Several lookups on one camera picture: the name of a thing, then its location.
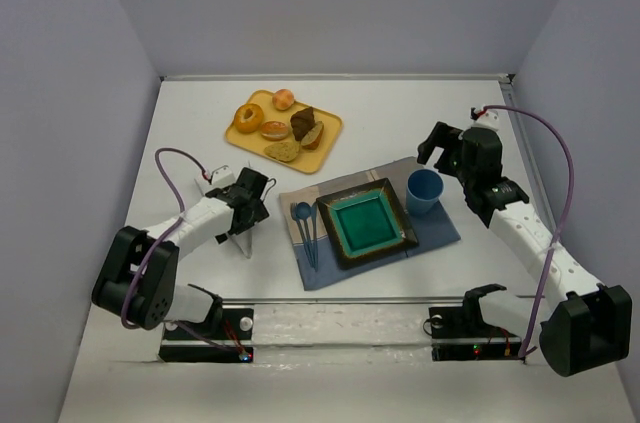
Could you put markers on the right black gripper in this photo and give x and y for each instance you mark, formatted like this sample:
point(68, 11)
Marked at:
point(445, 152)

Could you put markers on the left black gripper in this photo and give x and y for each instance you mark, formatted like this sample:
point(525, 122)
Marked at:
point(248, 231)

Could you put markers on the metal tongs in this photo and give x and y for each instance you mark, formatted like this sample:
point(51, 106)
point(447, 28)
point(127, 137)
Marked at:
point(245, 244)

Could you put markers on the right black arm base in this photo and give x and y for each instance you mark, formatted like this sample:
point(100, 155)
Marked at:
point(460, 333)

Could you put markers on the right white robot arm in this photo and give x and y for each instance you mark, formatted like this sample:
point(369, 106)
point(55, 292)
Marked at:
point(576, 321)

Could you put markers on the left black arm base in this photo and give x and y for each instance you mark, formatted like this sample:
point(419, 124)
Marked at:
point(230, 343)

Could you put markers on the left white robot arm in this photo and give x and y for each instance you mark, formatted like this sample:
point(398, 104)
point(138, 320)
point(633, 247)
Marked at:
point(137, 281)

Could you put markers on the seeded bread slice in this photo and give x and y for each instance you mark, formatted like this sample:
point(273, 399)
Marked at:
point(283, 151)

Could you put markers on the dark brown bread chunk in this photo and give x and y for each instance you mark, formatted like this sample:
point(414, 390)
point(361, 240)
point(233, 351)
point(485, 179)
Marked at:
point(302, 122)

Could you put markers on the round bread roll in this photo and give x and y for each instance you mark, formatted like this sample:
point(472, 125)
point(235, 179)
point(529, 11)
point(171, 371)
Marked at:
point(283, 99)

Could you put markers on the blue plastic cup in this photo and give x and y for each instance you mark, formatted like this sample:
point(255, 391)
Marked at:
point(424, 189)

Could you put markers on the blue plastic spoon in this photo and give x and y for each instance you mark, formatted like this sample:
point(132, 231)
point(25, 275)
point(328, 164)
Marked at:
point(302, 213)

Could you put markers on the filled sandwich bun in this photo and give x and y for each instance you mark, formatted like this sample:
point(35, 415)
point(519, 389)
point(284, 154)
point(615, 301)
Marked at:
point(274, 130)

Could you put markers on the orange bagel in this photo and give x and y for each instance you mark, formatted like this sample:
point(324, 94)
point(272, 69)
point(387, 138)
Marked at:
point(248, 118)

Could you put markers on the yellow plastic tray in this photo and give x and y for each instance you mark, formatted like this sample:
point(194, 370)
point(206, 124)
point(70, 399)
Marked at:
point(308, 161)

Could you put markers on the sliced baguette piece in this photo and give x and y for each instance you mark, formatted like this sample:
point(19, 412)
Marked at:
point(313, 137)

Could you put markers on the blue beige cloth placemat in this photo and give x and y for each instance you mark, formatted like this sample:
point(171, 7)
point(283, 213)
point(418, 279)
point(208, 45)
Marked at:
point(433, 229)

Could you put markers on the square teal ceramic plate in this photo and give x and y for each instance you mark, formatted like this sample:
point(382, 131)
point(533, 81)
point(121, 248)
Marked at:
point(366, 223)

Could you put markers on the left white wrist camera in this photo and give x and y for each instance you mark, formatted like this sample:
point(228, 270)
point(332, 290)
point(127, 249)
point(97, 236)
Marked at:
point(220, 177)

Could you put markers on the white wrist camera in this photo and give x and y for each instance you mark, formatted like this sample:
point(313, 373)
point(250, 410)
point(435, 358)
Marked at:
point(485, 118)
point(220, 177)

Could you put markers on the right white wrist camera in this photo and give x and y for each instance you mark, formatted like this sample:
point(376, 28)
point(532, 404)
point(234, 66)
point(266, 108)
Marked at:
point(485, 118)

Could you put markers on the metal table edge rail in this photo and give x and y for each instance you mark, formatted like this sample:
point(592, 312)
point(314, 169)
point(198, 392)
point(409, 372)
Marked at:
point(498, 77)

